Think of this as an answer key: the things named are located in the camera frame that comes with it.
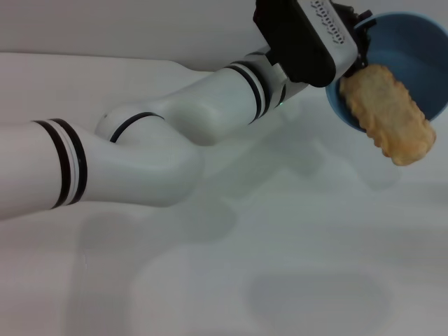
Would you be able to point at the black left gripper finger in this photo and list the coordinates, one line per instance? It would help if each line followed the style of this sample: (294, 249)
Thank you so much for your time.
(365, 19)

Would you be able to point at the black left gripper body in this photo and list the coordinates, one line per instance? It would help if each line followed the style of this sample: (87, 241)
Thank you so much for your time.
(358, 42)

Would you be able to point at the blue bowl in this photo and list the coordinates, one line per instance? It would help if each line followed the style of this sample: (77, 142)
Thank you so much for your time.
(413, 63)

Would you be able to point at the orange sliced bread loaf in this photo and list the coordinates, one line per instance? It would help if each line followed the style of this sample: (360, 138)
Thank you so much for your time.
(388, 115)

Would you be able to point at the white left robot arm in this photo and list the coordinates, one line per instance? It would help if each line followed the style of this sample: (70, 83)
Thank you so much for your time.
(140, 150)

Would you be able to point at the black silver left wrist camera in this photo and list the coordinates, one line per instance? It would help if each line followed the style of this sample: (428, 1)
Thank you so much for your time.
(301, 42)

